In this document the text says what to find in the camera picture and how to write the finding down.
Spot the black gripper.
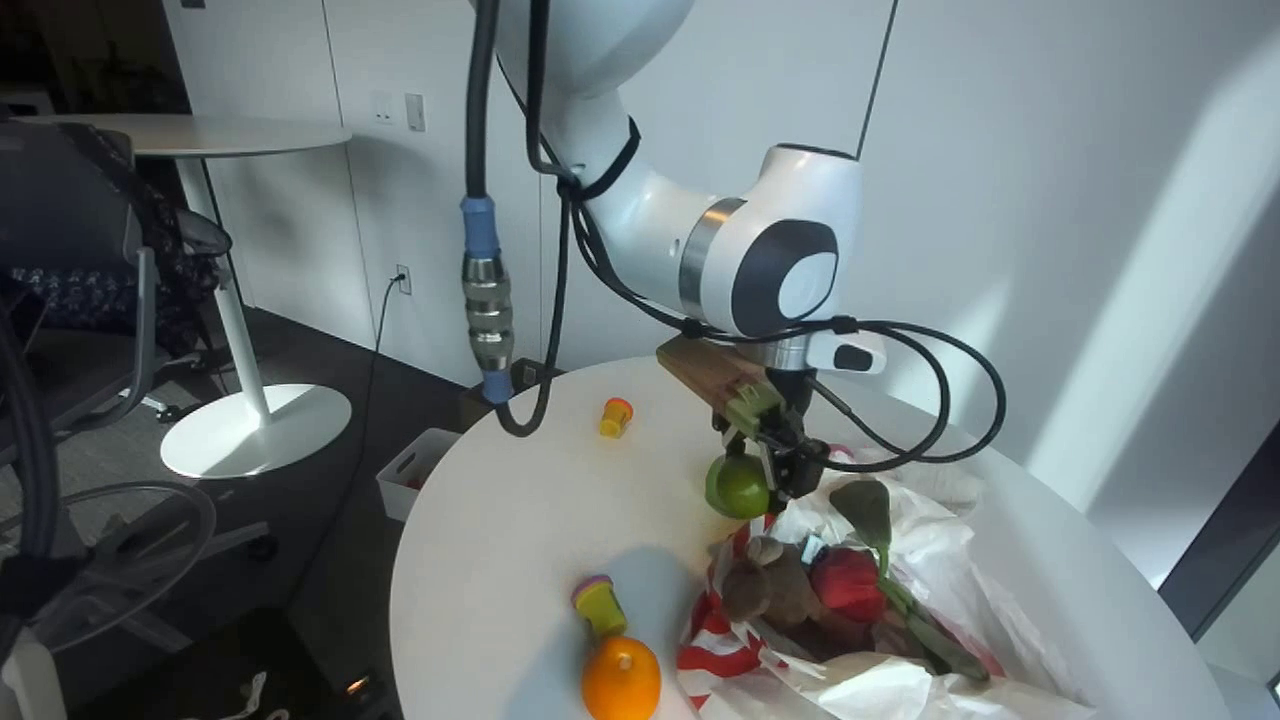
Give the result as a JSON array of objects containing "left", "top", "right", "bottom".
[{"left": 715, "top": 372, "right": 830, "bottom": 510}]

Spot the bright green apple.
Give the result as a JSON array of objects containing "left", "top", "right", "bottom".
[{"left": 701, "top": 454, "right": 777, "bottom": 526}]

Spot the brown moose plush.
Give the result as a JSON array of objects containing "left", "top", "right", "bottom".
[{"left": 715, "top": 538, "right": 829, "bottom": 633}]

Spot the red turnip plushie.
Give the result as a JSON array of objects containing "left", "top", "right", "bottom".
[{"left": 804, "top": 477, "right": 996, "bottom": 694}]

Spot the small yellow orange toy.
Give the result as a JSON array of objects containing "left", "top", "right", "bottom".
[{"left": 593, "top": 393, "right": 638, "bottom": 445}]

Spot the orange fruit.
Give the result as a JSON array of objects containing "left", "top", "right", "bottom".
[{"left": 578, "top": 633, "right": 666, "bottom": 720}]

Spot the white red plastic bag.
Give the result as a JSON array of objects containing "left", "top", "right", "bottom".
[{"left": 673, "top": 457, "right": 1111, "bottom": 720}]

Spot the white waste bin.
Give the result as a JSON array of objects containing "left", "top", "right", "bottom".
[{"left": 371, "top": 424, "right": 465, "bottom": 526}]

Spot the dark office chair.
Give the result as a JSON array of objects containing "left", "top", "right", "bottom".
[{"left": 0, "top": 115, "right": 239, "bottom": 433}]

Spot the black foreground stand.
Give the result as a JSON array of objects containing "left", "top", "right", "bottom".
[{"left": 0, "top": 313, "right": 222, "bottom": 720}]

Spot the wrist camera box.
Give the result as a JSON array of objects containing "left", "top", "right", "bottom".
[{"left": 652, "top": 332, "right": 793, "bottom": 433}]

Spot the black looping camera cable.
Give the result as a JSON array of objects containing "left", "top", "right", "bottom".
[{"left": 556, "top": 126, "right": 1011, "bottom": 472}]

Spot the black cable with blue connector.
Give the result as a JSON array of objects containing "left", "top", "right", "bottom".
[{"left": 457, "top": 0, "right": 577, "bottom": 439}]

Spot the white pedestal table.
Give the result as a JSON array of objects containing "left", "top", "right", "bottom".
[{"left": 21, "top": 109, "right": 358, "bottom": 484}]

